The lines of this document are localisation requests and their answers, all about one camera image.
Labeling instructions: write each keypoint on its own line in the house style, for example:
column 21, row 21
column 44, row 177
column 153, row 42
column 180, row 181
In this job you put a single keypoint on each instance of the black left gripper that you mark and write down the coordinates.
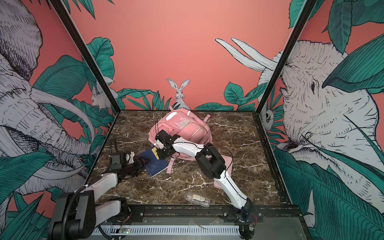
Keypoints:
column 140, row 166

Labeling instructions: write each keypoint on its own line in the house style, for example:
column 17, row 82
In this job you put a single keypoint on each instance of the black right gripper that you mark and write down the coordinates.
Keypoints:
column 161, row 156

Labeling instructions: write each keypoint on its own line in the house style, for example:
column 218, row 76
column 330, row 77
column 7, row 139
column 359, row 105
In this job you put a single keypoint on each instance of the dark blue book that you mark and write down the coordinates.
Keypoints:
column 154, row 165

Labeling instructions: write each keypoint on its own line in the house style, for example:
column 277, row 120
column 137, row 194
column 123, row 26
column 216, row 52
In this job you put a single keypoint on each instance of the pink student backpack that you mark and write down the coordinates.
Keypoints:
column 184, row 123

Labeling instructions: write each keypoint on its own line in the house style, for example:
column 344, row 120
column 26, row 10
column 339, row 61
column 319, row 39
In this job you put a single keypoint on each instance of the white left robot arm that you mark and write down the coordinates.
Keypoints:
column 76, row 214

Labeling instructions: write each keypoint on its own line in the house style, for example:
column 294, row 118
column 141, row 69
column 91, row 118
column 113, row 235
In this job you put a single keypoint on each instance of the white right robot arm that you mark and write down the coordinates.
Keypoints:
column 212, row 165

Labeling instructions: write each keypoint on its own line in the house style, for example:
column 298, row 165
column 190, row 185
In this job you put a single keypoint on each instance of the pink pencil case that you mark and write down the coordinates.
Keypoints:
column 229, row 166

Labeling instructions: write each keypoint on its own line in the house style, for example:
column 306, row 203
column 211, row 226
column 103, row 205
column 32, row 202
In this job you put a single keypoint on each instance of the clear plastic eraser box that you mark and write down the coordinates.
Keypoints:
column 198, row 199

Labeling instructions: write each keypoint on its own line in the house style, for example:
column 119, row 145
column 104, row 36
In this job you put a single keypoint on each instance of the white ventilation grille strip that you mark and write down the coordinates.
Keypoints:
column 162, row 230

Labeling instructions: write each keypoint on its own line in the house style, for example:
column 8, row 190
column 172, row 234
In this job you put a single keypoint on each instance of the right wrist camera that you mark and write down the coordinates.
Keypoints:
column 162, row 139

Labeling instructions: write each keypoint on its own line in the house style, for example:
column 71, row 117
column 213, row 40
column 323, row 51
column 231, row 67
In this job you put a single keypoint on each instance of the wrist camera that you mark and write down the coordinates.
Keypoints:
column 120, row 160
column 162, row 139

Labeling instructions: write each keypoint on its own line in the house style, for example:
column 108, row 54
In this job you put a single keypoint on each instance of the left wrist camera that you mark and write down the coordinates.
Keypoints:
column 120, row 160

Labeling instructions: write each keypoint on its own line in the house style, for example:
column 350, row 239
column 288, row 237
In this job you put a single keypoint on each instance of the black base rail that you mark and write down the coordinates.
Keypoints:
column 226, row 212

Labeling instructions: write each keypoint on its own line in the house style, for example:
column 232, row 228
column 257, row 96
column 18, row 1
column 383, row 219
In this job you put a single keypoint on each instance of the black frame post left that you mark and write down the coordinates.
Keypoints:
column 67, row 21

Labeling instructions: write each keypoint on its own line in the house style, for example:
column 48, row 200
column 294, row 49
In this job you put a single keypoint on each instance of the black frame post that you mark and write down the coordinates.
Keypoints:
column 299, row 25
column 67, row 21

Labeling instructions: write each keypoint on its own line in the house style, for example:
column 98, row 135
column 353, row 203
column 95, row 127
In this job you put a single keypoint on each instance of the black frame post right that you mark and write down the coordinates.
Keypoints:
column 299, row 25

